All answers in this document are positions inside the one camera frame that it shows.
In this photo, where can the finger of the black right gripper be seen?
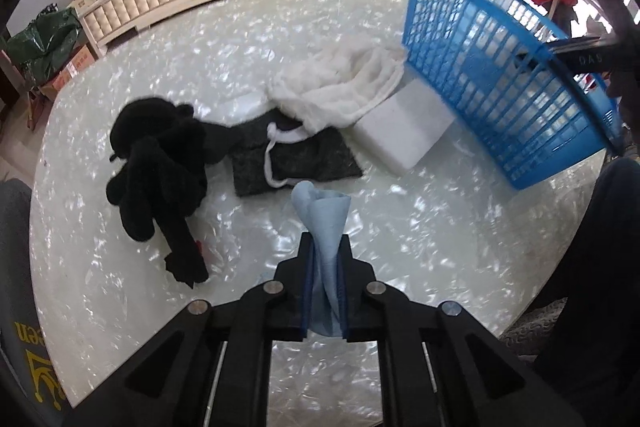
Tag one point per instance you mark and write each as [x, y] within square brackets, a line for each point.
[587, 54]

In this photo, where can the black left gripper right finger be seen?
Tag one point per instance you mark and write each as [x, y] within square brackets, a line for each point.
[357, 321]

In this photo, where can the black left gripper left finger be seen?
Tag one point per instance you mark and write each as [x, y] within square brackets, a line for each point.
[291, 312]

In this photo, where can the light blue cloth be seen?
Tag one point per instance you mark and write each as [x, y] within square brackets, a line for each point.
[324, 214]

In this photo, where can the blue plastic basket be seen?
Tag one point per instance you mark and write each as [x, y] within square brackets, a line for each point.
[492, 62]

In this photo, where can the black plush toy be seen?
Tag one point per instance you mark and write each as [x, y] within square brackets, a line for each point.
[165, 150]

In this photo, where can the white fluffy blanket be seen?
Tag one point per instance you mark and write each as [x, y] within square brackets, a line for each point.
[333, 88]

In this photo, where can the dark grey fuzzy cloth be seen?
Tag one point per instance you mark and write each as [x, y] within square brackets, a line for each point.
[258, 169]

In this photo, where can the white foam block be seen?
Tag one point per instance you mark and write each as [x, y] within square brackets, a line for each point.
[402, 129]

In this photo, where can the grey queen print clothing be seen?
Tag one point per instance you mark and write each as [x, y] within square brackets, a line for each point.
[30, 392]

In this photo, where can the red cardboard box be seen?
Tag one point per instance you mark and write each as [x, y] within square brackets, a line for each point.
[80, 61]

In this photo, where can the green plastic bag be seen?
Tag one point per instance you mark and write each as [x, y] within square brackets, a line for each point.
[44, 47]

